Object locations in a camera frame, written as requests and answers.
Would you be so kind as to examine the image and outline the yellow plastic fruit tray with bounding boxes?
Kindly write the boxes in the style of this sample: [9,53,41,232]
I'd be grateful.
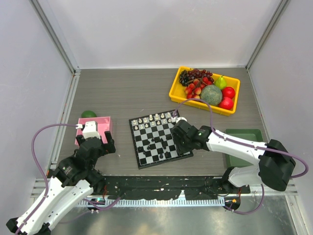
[169,66,240,116]

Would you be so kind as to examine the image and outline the green netted melon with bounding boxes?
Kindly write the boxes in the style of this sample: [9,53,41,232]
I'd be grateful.
[200,85,223,106]

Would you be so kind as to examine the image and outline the green pear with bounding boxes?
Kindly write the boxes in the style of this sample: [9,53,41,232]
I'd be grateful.
[214,75,227,90]

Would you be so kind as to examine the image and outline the dark grape bunch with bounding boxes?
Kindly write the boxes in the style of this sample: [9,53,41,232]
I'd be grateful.
[179,69,214,87]

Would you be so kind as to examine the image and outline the pink plastic box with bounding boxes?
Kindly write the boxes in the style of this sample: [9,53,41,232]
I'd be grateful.
[78,117,113,143]

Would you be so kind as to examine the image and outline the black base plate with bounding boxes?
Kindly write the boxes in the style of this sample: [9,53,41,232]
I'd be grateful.
[92,176,250,201]

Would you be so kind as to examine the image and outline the green lime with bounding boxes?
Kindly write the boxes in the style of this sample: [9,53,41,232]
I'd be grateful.
[81,110,97,118]

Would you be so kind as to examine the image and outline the black white chess board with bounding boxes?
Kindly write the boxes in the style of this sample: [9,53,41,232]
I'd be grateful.
[129,110,193,169]

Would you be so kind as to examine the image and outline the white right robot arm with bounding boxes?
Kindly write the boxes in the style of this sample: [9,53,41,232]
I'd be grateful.
[171,117,295,193]

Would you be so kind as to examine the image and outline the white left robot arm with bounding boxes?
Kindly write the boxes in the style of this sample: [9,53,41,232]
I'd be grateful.
[6,131,116,235]

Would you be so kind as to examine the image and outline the green plastic tray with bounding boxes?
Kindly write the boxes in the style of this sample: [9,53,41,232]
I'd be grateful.
[224,128,265,168]

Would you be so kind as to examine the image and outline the red apple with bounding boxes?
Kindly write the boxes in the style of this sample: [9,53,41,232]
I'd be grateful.
[222,87,236,99]
[218,97,234,110]

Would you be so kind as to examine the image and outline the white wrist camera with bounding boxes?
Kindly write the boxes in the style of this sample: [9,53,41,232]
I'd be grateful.
[76,121,101,139]

